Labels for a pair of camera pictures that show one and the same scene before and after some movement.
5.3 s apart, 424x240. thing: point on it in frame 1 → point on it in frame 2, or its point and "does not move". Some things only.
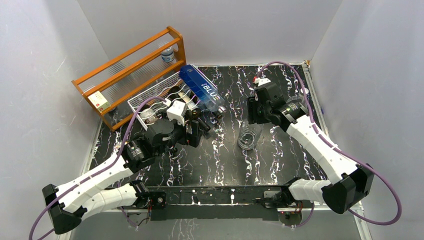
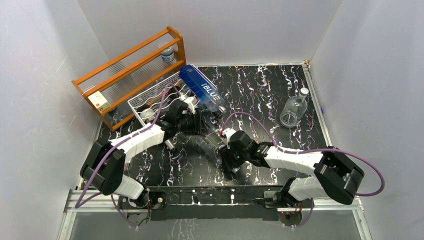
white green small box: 99,100 does not move
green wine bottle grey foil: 148,115 does not move
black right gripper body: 257,113 → 237,158
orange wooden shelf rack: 110,86 does not move
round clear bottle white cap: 249,133 → 208,145
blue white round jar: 168,55 does not move
